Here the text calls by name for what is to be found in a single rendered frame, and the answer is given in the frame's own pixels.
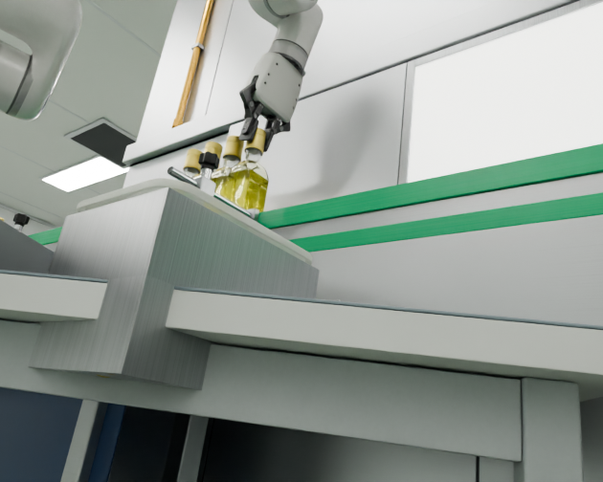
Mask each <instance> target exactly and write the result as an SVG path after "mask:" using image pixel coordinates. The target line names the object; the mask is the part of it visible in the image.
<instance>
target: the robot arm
mask: <svg viewBox="0 0 603 482"><path fill-rule="evenodd" d="M248 2H249V4H250V6H251V8H252V9H253V10H254V12H255V13H256V14H257V15H259V16H260V17H261V18H263V19H264V20H266V21H267V22H269V23H270V24H272V25H273V26H275V27H276V28H277V29H278V30H277V33H276V35H275V37H274V40H273V42H272V45H271V47H270V50H269V52H268V53H266V54H264V55H263V56H262V57H261V59H260V60H259V61H258V63H257V65H256V66H255V68H254V70H253V71H252V72H251V74H250V76H249V78H248V80H247V82H246V84H245V87H244V88H243V89H242V90H241V91H239V95H240V97H241V99H242V102H243V106H244V110H245V114H244V119H245V122H244V124H243V127H242V129H241V133H240V136H239V139H240V140H241V141H251V140H252V139H253V137H254V135H255V133H256V130H257V126H258V123H259V120H257V119H258V117H259V115H261V116H262V117H264V118H265V119H266V120H267V121H266V124H265V128H264V131H265V132H266V139H265V144H264V149H263V152H267V150H268V148H269V146H270V143H271V141H272V139H273V137H274V135H277V134H278V133H280V132H289V131H290V130H291V123H290V120H291V118H292V116H293V114H294V111H295V108H296V105H297V102H298V99H299V95H300V92H301V87H302V78H303V77H304V76H305V74H306V71H305V70H304V68H305V65H306V62H307V60H308V58H309V56H310V53H311V50H312V48H313V45H314V43H315V40H316V38H317V35H318V33H319V30H320V27H321V25H322V23H323V20H324V14H323V11H322V9H321V7H320V6H319V5H318V4H317V2H318V0H248ZM81 21H82V7H81V4H80V2H79V0H0V30H2V31H4V32H6V33H8V34H10V35H12V36H14V37H16V38H18V39H20V40H22V41H24V42H25V43H26V44H27V45H28V46H29V47H30V49H31V50H32V55H29V54H27V53H25V52H23V51H21V50H19V49H17V48H15V47H13V46H12V45H10V44H8V43H6V42H4V41H2V40H0V112H2V113H5V114H7V115H9V116H12V117H14V118H17V119H20V120H24V121H30V120H33V119H35V118H36V117H37V116H38V115H39V114H40V113H41V112H43V110H44V107H45V106H46V104H47V102H48V100H49V98H50V96H51V93H52V92H53V91H54V88H55V85H56V82H57V80H58V78H59V75H60V73H61V71H62V69H63V67H64V64H65V62H66V60H67V58H68V56H69V53H70V52H71V50H72V48H73V46H74V43H75V41H76V38H77V36H78V32H79V29H80V25H81ZM280 122H282V124H281V125H280ZM272 124H274V125H273V127H272Z"/></svg>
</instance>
